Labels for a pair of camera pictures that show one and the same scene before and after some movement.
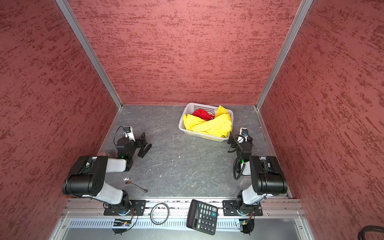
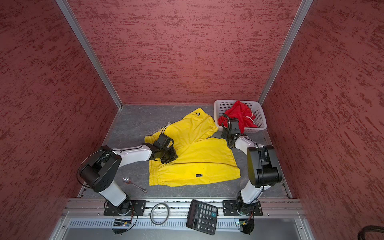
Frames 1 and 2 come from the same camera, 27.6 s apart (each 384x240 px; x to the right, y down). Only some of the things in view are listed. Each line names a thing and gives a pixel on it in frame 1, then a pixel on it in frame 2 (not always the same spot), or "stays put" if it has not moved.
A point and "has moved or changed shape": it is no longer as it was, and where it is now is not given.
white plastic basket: x=189 y=109 -> x=256 y=108
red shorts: x=203 y=114 -> x=238 y=111
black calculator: x=202 y=217 stays put
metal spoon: x=127 y=180 stays put
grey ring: x=166 y=217 stays put
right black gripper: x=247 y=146 -> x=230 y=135
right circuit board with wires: x=249 y=224 stays put
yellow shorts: x=221 y=125 has moved or changed shape
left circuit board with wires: x=121 y=226 stays put
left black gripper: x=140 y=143 -> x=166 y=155
